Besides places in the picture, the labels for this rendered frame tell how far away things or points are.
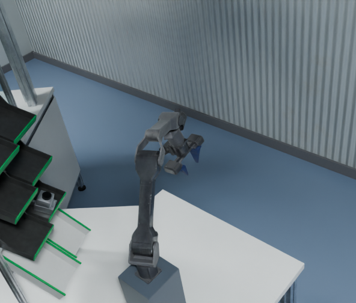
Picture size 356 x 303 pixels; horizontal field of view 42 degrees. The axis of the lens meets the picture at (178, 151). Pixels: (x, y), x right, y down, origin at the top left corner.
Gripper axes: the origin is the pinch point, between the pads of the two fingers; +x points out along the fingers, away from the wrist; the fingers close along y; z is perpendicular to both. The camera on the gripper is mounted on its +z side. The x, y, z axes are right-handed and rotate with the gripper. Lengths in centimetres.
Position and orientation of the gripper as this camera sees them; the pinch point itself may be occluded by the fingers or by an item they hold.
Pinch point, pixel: (189, 162)
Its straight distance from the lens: 176.0
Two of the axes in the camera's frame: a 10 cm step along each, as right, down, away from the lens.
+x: 3.8, 6.9, 6.1
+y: -5.8, 6.9, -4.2
